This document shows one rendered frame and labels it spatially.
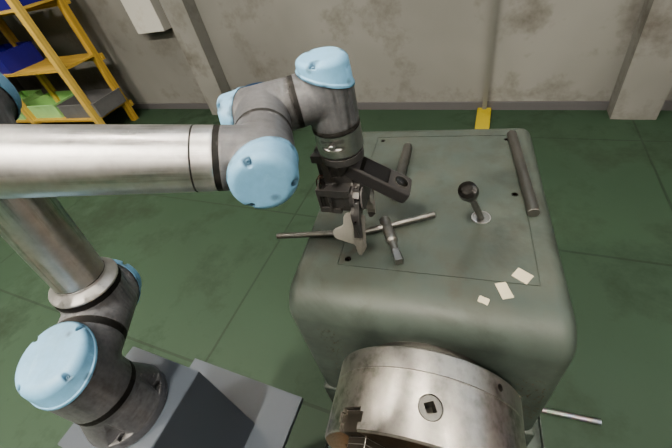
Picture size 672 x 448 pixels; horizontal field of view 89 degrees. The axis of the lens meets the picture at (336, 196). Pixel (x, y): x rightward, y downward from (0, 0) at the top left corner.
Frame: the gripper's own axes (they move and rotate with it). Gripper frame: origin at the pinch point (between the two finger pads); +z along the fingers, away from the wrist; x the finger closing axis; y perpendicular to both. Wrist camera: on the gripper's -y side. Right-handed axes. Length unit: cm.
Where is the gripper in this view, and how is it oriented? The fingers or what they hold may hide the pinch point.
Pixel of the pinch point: (369, 232)
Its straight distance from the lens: 68.8
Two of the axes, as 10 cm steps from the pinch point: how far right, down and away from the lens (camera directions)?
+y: -9.5, -0.4, 3.2
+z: 1.9, 7.4, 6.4
